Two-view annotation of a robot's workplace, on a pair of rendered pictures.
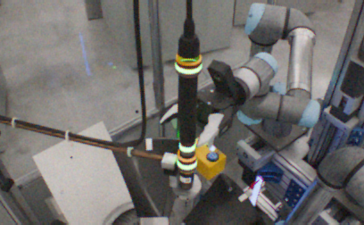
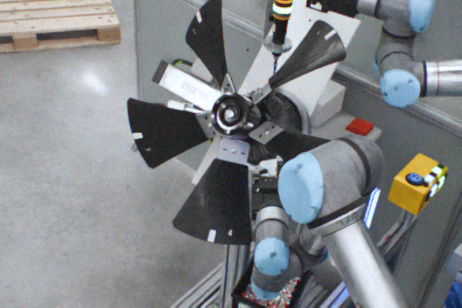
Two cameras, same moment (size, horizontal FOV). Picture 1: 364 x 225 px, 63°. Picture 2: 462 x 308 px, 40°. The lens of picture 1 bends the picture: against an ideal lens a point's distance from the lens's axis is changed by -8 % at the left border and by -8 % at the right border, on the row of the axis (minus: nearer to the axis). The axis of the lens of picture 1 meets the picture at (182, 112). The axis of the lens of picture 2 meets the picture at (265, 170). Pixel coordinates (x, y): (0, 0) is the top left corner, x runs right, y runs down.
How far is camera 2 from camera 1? 132 cm
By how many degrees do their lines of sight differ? 53
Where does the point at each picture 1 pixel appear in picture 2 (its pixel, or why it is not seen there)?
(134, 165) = (308, 41)
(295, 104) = (395, 62)
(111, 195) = (298, 81)
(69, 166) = (301, 25)
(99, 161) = not seen: hidden behind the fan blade
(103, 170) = not seen: hidden behind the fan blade
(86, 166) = not seen: hidden behind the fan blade
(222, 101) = not seen: outside the picture
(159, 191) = (290, 68)
